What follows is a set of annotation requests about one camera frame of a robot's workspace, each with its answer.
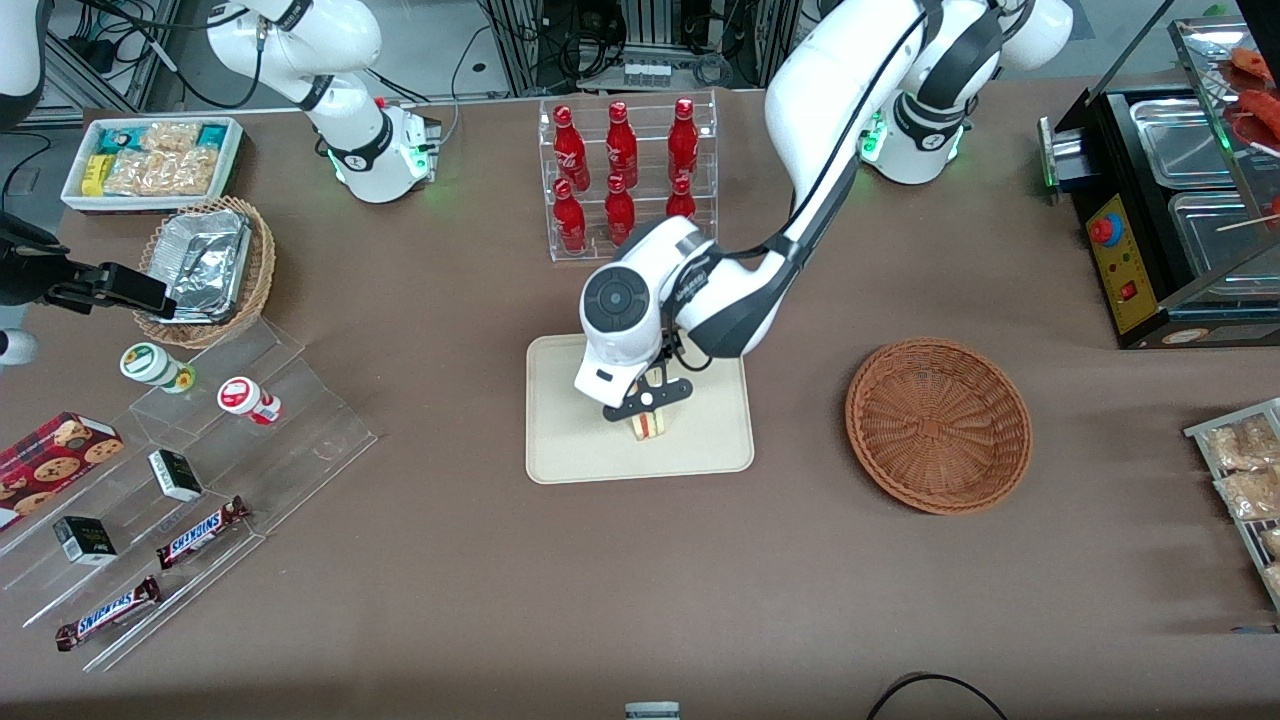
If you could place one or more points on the tray of packaged snacks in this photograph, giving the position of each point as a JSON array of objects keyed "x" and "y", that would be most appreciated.
[{"x": 1200, "y": 432}]

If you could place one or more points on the white power strip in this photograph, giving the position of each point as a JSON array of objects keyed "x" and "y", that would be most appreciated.
[{"x": 647, "y": 75}]

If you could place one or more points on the black yellow food warmer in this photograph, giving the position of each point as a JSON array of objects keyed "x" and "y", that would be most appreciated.
[{"x": 1125, "y": 270}]

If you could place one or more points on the beige plastic tray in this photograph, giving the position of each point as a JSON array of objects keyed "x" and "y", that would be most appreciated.
[{"x": 580, "y": 440}]

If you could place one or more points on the clear acrylic step display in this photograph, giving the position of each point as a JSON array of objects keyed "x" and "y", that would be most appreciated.
[{"x": 300, "y": 440}]

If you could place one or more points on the triangle sandwich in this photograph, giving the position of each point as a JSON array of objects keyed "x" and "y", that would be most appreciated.
[{"x": 650, "y": 427}]

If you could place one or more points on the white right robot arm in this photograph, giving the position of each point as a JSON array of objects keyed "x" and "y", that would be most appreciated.
[{"x": 340, "y": 40}]

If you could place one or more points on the red lid yogurt cup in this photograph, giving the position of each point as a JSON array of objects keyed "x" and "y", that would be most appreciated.
[{"x": 242, "y": 397}]

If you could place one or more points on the brown Snickers bar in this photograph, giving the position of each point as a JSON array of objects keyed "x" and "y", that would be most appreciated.
[
  {"x": 200, "y": 533},
  {"x": 108, "y": 613}
]

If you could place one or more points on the steel warmer pan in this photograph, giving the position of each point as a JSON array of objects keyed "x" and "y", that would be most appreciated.
[
  {"x": 1180, "y": 140},
  {"x": 1215, "y": 240}
]

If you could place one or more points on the clear acrylic bottle rack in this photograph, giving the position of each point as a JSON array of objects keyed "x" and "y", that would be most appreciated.
[{"x": 590, "y": 245}]

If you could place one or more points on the red cola bottle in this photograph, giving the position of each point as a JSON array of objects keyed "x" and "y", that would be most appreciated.
[
  {"x": 570, "y": 220},
  {"x": 570, "y": 150},
  {"x": 680, "y": 202},
  {"x": 683, "y": 140},
  {"x": 618, "y": 212},
  {"x": 621, "y": 148}
]

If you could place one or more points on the red skewered sausage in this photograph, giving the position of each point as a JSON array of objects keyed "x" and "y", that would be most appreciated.
[
  {"x": 1262, "y": 118},
  {"x": 1258, "y": 65}
]

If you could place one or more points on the light tan wicker basket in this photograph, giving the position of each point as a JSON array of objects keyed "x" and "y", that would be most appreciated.
[{"x": 262, "y": 270}]

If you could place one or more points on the white rectangular snack bin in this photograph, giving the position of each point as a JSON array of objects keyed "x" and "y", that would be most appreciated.
[{"x": 72, "y": 195}]

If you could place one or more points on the clear bag of pastries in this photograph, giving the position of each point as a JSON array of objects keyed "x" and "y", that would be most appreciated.
[
  {"x": 1250, "y": 493},
  {"x": 1270, "y": 542},
  {"x": 1240, "y": 445},
  {"x": 1272, "y": 580}
]

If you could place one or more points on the small grey device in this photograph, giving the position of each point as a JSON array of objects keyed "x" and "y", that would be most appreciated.
[{"x": 652, "y": 712}]

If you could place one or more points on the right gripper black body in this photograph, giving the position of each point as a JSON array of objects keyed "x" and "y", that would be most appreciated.
[{"x": 30, "y": 272}]

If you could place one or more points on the silver foil container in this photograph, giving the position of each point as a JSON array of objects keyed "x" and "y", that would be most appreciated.
[{"x": 200, "y": 265}]

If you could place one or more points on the brown round wicker basket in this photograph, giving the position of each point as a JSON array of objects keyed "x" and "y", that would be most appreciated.
[{"x": 940, "y": 425}]

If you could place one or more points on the clear bag of crackers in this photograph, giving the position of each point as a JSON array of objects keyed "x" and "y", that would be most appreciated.
[
  {"x": 170, "y": 137},
  {"x": 165, "y": 173}
]

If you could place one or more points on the yellow snack packet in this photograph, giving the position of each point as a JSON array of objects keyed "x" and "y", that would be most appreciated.
[{"x": 95, "y": 175}]

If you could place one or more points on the aluminium frame rack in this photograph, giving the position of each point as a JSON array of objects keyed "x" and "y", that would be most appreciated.
[{"x": 650, "y": 30}]

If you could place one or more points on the red cookie box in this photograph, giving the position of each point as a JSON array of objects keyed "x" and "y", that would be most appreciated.
[{"x": 55, "y": 460}]

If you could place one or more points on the small black box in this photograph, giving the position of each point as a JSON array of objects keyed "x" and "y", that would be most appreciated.
[
  {"x": 176, "y": 475},
  {"x": 85, "y": 540}
]

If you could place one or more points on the teal snack packet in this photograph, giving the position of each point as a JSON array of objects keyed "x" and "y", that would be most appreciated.
[
  {"x": 118, "y": 140},
  {"x": 212, "y": 135}
]

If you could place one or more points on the green lid yogurt cup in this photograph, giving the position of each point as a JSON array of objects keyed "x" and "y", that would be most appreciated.
[{"x": 150, "y": 365}]

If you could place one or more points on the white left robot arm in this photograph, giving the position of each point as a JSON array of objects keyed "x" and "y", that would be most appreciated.
[{"x": 830, "y": 90}]

